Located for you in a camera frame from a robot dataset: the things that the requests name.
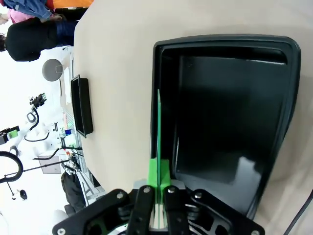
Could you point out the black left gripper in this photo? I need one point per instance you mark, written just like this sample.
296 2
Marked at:
3 137

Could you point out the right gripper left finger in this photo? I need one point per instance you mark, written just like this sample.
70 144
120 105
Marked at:
141 200

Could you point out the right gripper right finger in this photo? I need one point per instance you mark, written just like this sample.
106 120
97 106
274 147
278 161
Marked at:
173 203

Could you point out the black ESD tray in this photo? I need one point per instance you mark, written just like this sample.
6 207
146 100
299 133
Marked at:
82 107
232 117

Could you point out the green circuit board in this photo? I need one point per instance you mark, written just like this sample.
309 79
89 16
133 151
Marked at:
159 127

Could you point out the black boom stand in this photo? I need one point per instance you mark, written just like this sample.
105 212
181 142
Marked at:
46 166

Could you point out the small black white device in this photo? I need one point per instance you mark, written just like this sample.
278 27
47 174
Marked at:
22 194

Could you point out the black hanging jacket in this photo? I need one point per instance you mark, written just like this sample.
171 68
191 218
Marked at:
71 193

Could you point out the white air purifier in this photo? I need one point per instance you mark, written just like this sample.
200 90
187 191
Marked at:
51 71

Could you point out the person in black sweater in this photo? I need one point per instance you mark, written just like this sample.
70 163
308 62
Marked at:
31 39

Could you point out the person in pink top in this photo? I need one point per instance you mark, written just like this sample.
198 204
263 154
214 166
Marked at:
19 16

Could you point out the person in denim jacket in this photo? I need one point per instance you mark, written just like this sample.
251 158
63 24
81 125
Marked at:
24 6

